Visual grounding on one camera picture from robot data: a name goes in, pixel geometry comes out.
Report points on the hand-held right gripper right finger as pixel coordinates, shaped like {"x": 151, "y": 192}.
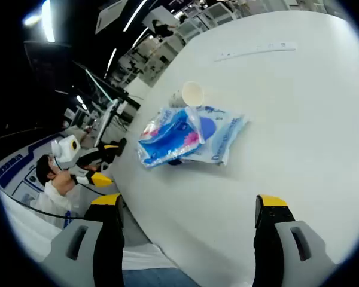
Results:
{"x": 266, "y": 248}

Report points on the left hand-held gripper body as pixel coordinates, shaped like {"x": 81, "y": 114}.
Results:
{"x": 64, "y": 149}

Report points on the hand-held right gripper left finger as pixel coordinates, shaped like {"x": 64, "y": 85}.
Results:
{"x": 107, "y": 245}

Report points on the blue tissue pack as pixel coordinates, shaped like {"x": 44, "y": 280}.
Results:
{"x": 170, "y": 134}

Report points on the white paper cup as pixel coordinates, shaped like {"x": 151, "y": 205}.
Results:
{"x": 192, "y": 94}

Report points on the light blue wipes pack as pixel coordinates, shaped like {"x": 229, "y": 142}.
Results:
{"x": 218, "y": 131}

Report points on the person's left hand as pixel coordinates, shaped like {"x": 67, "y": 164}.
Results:
{"x": 64, "y": 183}

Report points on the person's head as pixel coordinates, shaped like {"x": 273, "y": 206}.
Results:
{"x": 43, "y": 170}

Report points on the person's blue jeans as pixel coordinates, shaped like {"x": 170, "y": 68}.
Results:
{"x": 155, "y": 278}

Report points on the large dark monitor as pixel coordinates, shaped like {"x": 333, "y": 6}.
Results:
{"x": 107, "y": 86}

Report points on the person in white coat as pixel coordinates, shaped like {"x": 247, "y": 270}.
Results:
{"x": 24, "y": 233}

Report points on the ceiling air conditioner unit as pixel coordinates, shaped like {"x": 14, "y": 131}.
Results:
{"x": 110, "y": 15}

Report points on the white table power strip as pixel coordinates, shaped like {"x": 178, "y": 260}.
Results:
{"x": 257, "y": 51}

